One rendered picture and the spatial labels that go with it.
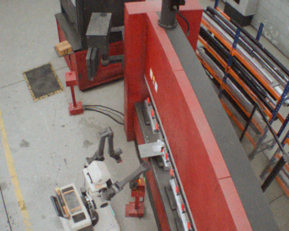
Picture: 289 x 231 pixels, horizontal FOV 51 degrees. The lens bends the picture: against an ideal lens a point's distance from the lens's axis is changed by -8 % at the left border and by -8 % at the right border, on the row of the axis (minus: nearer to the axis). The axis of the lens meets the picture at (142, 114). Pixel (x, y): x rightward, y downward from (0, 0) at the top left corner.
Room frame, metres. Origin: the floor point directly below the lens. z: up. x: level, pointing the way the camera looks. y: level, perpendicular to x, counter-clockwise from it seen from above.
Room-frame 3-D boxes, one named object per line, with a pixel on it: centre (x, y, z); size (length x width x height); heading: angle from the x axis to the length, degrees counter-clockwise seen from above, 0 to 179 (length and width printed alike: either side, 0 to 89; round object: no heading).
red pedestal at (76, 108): (3.48, 1.14, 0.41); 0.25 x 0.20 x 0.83; 106
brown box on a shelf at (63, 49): (3.88, 1.31, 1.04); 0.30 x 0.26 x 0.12; 29
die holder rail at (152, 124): (2.69, -0.10, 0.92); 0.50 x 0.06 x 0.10; 16
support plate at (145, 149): (2.13, -0.11, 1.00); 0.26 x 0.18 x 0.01; 106
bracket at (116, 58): (3.34, 0.36, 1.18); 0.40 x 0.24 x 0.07; 16
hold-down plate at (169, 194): (1.57, -0.37, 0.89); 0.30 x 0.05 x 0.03; 16
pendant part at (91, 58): (3.19, 0.68, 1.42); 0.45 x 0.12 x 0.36; 1
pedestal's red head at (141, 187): (1.76, 0.00, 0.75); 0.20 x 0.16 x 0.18; 2
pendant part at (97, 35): (3.24, 0.60, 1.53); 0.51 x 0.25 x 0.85; 1
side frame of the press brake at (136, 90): (3.15, -0.15, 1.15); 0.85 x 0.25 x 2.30; 106
